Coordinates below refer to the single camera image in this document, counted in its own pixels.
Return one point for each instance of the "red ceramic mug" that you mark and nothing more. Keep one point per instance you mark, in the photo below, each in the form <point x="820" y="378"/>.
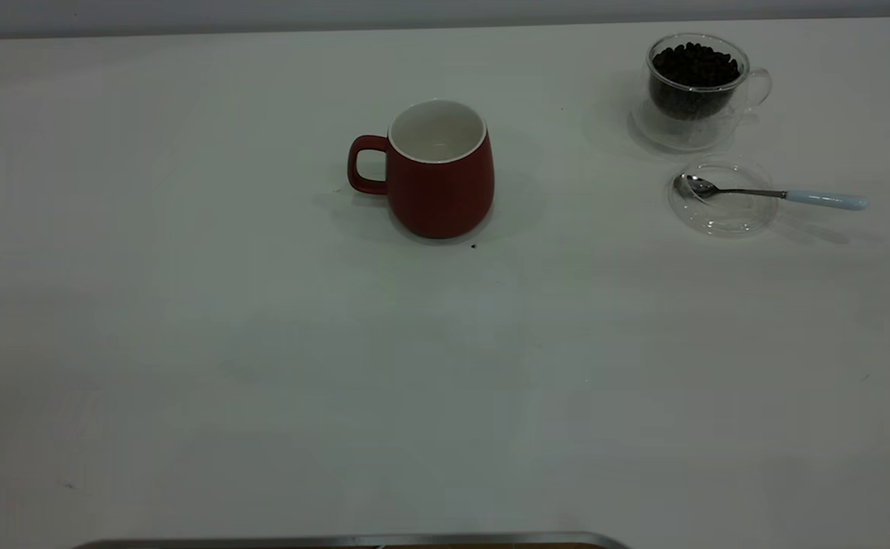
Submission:
<point x="441" y="191"/>

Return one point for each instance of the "dark coffee beans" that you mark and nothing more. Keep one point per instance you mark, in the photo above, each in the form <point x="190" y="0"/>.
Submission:
<point x="692" y="72"/>

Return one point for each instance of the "clear glass saucer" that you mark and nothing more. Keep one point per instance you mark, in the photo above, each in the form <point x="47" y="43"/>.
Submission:
<point x="723" y="217"/>

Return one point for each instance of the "double-wall glass cup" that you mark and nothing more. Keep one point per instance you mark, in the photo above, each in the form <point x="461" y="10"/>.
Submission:
<point x="719" y="126"/>

